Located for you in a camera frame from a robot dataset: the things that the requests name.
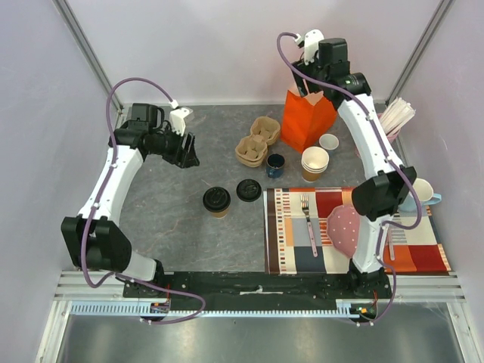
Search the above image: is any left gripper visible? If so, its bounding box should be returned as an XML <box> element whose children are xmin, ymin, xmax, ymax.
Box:
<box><xmin>148</xmin><ymin>123</ymin><xmax>200</xmax><ymax>169</ymax></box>

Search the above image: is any black plastic coffee lid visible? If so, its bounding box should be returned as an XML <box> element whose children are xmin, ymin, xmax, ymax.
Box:
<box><xmin>203</xmin><ymin>186</ymin><xmax>231</xmax><ymax>213</ymax></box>

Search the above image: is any orange paper bag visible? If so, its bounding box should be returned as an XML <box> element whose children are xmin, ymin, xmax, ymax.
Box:
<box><xmin>281</xmin><ymin>88</ymin><xmax>337</xmax><ymax>153</ymax></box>

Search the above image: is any single brown paper cup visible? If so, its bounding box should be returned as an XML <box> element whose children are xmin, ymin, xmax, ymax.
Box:
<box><xmin>211</xmin><ymin>206</ymin><xmax>229</xmax><ymax>219</ymax></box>

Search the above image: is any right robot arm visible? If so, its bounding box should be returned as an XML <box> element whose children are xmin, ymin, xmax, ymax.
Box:
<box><xmin>288</xmin><ymin>29</ymin><xmax>417</xmax><ymax>298</ymax></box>

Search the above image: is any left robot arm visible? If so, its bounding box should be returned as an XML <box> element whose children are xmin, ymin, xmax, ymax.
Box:
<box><xmin>60</xmin><ymin>103</ymin><xmax>200</xmax><ymax>297</ymax></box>

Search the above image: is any cardboard cup carrier stack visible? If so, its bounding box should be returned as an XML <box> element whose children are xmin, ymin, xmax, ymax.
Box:
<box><xmin>235</xmin><ymin>116</ymin><xmax>281</xmax><ymax>168</ymax></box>

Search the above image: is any dark blue ceramic mug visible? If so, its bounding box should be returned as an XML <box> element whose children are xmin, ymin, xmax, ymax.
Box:
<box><xmin>266</xmin><ymin>154</ymin><xmax>285</xmax><ymax>178</ymax></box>

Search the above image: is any stack of brown paper cups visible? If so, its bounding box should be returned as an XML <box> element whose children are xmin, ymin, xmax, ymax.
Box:
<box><xmin>301</xmin><ymin>146</ymin><xmax>330</xmax><ymax>182</ymax></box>

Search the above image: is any bundle of white straws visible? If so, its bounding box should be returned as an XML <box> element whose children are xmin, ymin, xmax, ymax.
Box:
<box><xmin>379</xmin><ymin>98</ymin><xmax>415</xmax><ymax>136</ymax></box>

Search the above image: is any patterned colourful placemat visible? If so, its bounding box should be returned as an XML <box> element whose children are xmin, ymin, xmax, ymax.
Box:
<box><xmin>263</xmin><ymin>188</ymin><xmax>451</xmax><ymax>275</ymax></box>

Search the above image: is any pink dotted plate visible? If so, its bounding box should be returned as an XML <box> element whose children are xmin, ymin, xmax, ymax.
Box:
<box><xmin>327</xmin><ymin>206</ymin><xmax>360</xmax><ymax>259</ymax></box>

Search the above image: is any light blue mug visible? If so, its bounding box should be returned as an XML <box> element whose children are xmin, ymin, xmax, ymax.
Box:
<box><xmin>399</xmin><ymin>178</ymin><xmax>442</xmax><ymax>213</ymax></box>

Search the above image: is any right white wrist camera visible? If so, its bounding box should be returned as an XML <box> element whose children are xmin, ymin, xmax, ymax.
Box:
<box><xmin>294</xmin><ymin>29</ymin><xmax>324</xmax><ymax>65</ymax></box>

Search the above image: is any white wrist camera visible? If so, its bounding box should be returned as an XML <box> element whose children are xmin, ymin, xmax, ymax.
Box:
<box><xmin>169</xmin><ymin>100</ymin><xmax>193</xmax><ymax>136</ymax></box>
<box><xmin>294</xmin><ymin>29</ymin><xmax>324</xmax><ymax>65</ymax></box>

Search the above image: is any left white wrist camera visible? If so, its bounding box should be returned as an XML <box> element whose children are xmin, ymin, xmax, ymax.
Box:
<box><xmin>169</xmin><ymin>100</ymin><xmax>193</xmax><ymax>136</ymax></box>

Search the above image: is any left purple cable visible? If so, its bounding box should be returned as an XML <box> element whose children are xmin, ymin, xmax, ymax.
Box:
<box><xmin>80</xmin><ymin>77</ymin><xmax>207</xmax><ymax>325</ymax></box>

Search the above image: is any purple cable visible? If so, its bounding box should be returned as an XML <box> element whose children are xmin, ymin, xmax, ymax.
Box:
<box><xmin>277</xmin><ymin>32</ymin><xmax>421</xmax><ymax>327</ymax></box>
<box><xmin>80</xmin><ymin>77</ymin><xmax>207</xmax><ymax>325</ymax></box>

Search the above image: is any fork with pink handle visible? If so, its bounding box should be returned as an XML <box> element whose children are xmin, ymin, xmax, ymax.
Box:
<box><xmin>300</xmin><ymin>194</ymin><xmax>318</xmax><ymax>258</ymax></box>

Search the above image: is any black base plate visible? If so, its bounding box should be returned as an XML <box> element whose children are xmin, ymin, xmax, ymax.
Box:
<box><xmin>123</xmin><ymin>271</ymin><xmax>394</xmax><ymax>313</ymax></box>

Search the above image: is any grey slotted cable duct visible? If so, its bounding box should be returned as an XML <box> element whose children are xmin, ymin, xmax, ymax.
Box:
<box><xmin>70</xmin><ymin>301</ymin><xmax>360</xmax><ymax>318</ymax></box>

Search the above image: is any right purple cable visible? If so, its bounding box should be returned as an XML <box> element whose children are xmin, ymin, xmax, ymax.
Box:
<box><xmin>277</xmin><ymin>32</ymin><xmax>421</xmax><ymax>327</ymax></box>

